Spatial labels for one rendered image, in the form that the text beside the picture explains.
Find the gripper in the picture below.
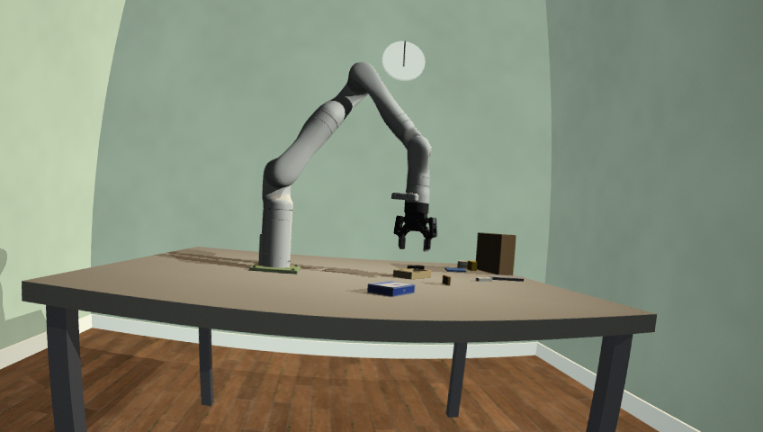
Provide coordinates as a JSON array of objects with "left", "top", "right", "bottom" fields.
[{"left": 393, "top": 201, "right": 439, "bottom": 252}]

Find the blue and white box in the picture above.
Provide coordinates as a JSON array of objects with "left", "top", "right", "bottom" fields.
[{"left": 366, "top": 281, "right": 417, "bottom": 298}]

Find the large brown box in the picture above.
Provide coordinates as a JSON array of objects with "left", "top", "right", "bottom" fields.
[{"left": 475, "top": 232, "right": 517, "bottom": 276}]

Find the beige table with dark legs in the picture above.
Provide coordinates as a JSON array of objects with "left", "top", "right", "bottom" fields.
[{"left": 22, "top": 247, "right": 658, "bottom": 432}]

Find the white round wall clock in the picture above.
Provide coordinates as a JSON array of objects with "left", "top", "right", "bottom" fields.
[{"left": 381, "top": 40, "right": 426, "bottom": 82}]

